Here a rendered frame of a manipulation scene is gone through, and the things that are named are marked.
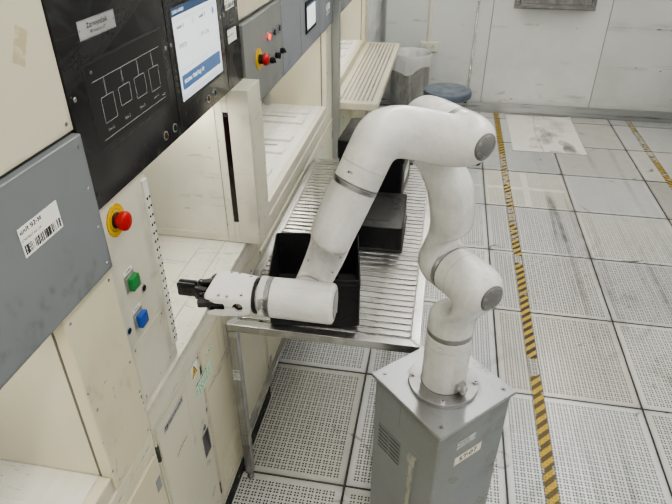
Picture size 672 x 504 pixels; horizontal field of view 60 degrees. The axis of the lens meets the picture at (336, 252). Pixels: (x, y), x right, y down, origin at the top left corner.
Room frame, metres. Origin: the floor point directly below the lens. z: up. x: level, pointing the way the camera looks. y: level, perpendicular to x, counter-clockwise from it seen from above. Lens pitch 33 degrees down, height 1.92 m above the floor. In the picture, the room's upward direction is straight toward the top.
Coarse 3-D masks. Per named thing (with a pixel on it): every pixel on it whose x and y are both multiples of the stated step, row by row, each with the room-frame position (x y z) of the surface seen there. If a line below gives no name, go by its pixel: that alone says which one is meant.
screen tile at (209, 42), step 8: (208, 8) 1.59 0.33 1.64; (200, 16) 1.54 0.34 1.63; (208, 16) 1.59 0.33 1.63; (200, 24) 1.53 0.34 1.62; (208, 24) 1.58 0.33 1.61; (216, 24) 1.64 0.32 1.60; (216, 32) 1.63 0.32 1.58; (200, 40) 1.52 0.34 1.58; (208, 40) 1.57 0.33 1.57; (216, 40) 1.63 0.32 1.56; (208, 48) 1.56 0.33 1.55
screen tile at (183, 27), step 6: (186, 18) 1.45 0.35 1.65; (180, 24) 1.42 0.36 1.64; (186, 24) 1.45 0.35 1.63; (180, 30) 1.41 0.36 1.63; (186, 30) 1.44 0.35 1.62; (192, 30) 1.48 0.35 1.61; (180, 36) 1.41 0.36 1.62; (186, 36) 1.44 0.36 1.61; (192, 36) 1.47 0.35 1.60; (198, 42) 1.51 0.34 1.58; (186, 48) 1.43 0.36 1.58; (192, 48) 1.46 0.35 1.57; (198, 48) 1.50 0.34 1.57; (180, 54) 1.39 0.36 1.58; (186, 54) 1.43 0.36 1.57; (192, 54) 1.46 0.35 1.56; (198, 54) 1.50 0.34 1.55; (180, 60) 1.39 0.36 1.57; (186, 60) 1.42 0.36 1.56; (192, 60) 1.46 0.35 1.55; (186, 66) 1.42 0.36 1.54
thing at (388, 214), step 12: (384, 192) 2.10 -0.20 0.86; (372, 204) 2.00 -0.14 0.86; (384, 204) 2.00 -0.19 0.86; (396, 204) 2.00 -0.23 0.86; (372, 216) 1.90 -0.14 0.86; (384, 216) 1.90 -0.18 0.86; (396, 216) 1.90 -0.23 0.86; (360, 228) 1.83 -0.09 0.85; (372, 228) 1.83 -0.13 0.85; (384, 228) 1.82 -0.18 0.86; (396, 228) 1.82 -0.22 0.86; (360, 240) 1.83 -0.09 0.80; (372, 240) 1.83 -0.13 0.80; (384, 240) 1.82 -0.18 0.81; (396, 240) 1.81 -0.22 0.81; (396, 252) 1.81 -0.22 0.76
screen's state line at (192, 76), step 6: (216, 54) 1.61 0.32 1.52; (210, 60) 1.57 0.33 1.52; (216, 60) 1.61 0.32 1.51; (198, 66) 1.49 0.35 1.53; (204, 66) 1.52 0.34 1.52; (210, 66) 1.56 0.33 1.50; (192, 72) 1.45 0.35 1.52; (198, 72) 1.48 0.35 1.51; (204, 72) 1.52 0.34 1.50; (186, 78) 1.41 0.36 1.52; (192, 78) 1.44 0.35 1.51; (198, 78) 1.48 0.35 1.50; (186, 84) 1.40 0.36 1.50
